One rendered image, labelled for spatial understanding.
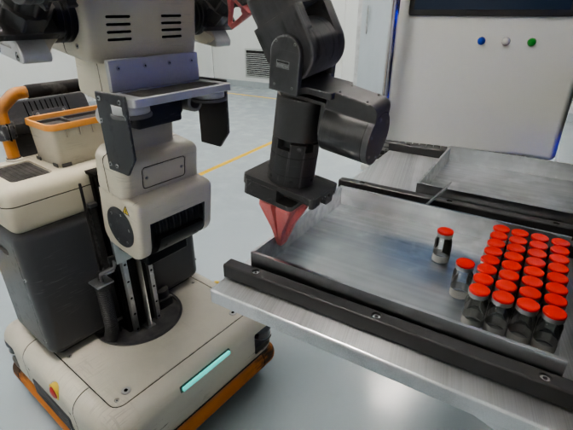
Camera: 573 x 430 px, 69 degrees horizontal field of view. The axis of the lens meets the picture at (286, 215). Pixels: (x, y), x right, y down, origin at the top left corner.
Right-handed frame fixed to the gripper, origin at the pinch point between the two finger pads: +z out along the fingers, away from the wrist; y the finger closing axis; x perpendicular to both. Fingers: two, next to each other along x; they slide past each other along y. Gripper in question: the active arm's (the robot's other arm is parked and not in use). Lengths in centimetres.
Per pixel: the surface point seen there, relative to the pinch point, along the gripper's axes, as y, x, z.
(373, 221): 7.1, 16.3, 1.7
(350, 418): 9, 47, 91
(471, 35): 1, 89, -22
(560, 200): 32, 42, -2
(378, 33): -191, 541, 29
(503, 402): 29.3, -9.8, -1.3
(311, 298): 9.1, -8.1, -0.3
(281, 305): 6.0, -8.9, 2.1
